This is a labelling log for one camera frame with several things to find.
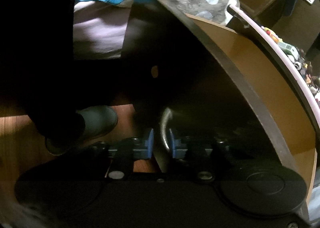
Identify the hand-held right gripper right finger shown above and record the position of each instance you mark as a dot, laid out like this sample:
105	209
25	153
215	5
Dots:
173	144

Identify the grey-green slipper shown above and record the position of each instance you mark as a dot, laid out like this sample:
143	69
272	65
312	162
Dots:
98	120

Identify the dark wooden drawer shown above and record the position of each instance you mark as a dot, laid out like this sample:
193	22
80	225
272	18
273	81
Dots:
260	73

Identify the person's black trouser leg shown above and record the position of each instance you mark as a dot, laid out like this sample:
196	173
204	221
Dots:
37	43

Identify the pale pink bed sheet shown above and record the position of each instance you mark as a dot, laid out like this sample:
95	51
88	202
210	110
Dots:
97	33

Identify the pile of small colourful toys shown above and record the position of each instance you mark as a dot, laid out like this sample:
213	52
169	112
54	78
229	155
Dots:
297	58

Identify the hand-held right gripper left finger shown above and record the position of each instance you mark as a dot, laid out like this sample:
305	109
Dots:
149	144

